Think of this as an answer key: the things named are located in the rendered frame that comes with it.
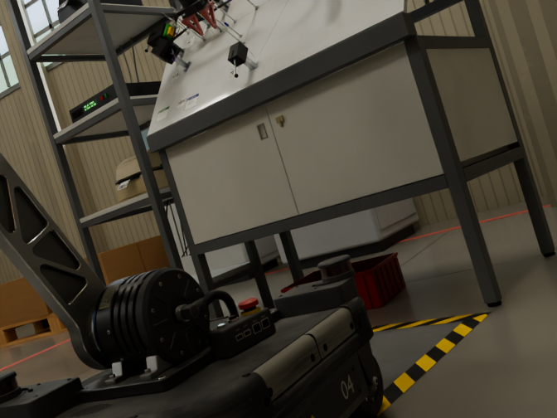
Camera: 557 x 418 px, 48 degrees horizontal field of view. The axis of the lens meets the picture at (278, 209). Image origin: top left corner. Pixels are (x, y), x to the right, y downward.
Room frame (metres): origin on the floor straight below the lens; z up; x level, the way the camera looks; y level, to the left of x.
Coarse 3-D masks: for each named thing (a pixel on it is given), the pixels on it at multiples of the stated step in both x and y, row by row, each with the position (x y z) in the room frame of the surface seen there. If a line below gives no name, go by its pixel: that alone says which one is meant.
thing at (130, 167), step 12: (156, 156) 2.68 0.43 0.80; (120, 168) 2.73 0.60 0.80; (132, 168) 2.68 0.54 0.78; (156, 168) 2.68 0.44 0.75; (120, 180) 2.74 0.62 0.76; (132, 180) 2.65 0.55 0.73; (156, 180) 2.65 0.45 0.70; (120, 192) 2.71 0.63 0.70; (132, 192) 2.67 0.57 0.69; (144, 192) 2.64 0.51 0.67
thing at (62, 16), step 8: (64, 0) 2.73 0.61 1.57; (72, 0) 2.67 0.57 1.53; (80, 0) 2.64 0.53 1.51; (104, 0) 2.67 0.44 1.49; (112, 0) 2.71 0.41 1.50; (120, 0) 2.74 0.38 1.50; (128, 0) 2.78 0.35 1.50; (136, 0) 2.81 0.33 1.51; (64, 8) 2.72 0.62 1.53; (72, 8) 2.68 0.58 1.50; (64, 16) 2.72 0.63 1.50
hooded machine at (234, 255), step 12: (168, 216) 4.65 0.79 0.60; (180, 228) 4.62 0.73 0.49; (264, 240) 4.71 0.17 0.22; (180, 252) 4.65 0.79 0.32; (216, 252) 4.51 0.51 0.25; (228, 252) 4.47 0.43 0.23; (240, 252) 4.42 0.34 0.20; (264, 252) 4.66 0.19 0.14; (276, 252) 4.82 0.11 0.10; (192, 264) 4.62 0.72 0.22; (216, 264) 4.52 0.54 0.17; (228, 264) 4.48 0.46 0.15; (264, 264) 4.70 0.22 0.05; (276, 264) 4.85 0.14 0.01; (252, 276) 4.50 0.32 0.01
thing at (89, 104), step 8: (112, 88) 2.60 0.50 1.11; (128, 88) 2.64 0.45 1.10; (136, 88) 2.67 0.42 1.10; (144, 88) 2.70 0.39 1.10; (152, 88) 2.73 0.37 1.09; (96, 96) 2.67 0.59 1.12; (104, 96) 2.63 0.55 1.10; (112, 96) 2.61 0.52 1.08; (80, 104) 2.75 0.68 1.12; (88, 104) 2.71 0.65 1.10; (96, 104) 2.68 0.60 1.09; (104, 104) 2.65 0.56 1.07; (72, 112) 2.80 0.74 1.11; (80, 112) 2.75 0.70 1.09; (88, 112) 2.73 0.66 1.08; (72, 120) 2.81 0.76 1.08
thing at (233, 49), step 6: (240, 42) 2.12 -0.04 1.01; (234, 48) 2.12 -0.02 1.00; (240, 48) 2.11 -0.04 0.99; (246, 48) 2.13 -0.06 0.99; (234, 54) 2.10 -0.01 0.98; (240, 54) 2.10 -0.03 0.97; (246, 54) 2.13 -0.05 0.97; (228, 60) 2.12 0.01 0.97; (234, 60) 2.11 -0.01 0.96; (240, 60) 2.11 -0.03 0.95; (246, 60) 2.14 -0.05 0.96; (252, 66) 2.16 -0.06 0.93
